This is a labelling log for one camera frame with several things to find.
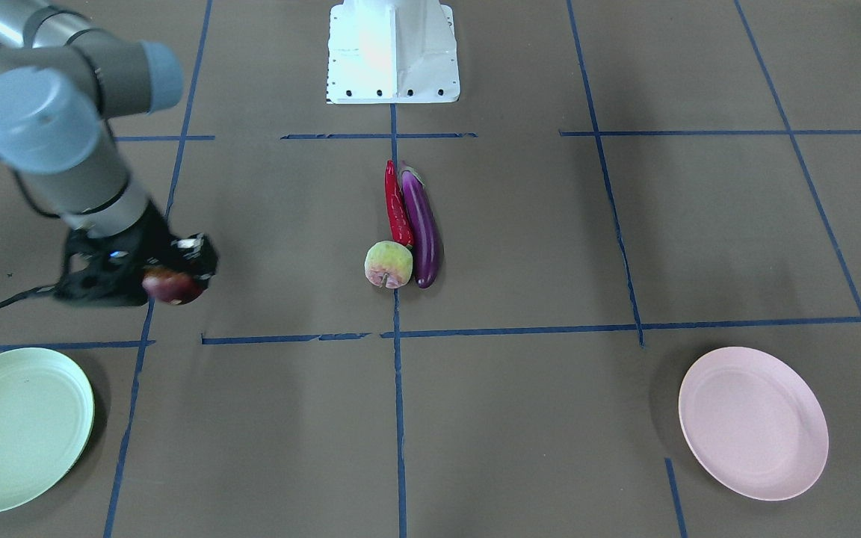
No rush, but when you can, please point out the pink plate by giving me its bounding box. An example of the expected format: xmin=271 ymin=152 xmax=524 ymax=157
xmin=677 ymin=347 xmax=830 ymax=503

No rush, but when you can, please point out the purple eggplant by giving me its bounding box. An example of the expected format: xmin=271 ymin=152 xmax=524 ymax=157
xmin=401 ymin=167 xmax=443 ymax=289

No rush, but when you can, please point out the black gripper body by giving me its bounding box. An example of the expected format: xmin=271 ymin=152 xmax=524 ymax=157
xmin=52 ymin=202 xmax=185 ymax=307

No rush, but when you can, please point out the red chili pepper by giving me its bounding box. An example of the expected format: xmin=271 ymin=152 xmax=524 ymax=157
xmin=383 ymin=159 xmax=414 ymax=250

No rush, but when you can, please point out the red apple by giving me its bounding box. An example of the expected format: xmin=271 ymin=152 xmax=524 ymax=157
xmin=141 ymin=267 xmax=204 ymax=304

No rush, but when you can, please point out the yellow-green peach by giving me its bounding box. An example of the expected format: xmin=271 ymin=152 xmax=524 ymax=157
xmin=363 ymin=241 xmax=413 ymax=289

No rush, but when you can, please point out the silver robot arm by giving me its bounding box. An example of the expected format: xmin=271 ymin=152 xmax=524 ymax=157
xmin=0 ymin=1 xmax=218 ymax=309

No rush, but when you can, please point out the white camera stand pillar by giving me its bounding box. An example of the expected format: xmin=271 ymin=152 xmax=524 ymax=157
xmin=326 ymin=1 xmax=461 ymax=105

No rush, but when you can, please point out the light green plate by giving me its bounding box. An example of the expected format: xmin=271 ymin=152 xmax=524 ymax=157
xmin=0 ymin=347 xmax=95 ymax=512

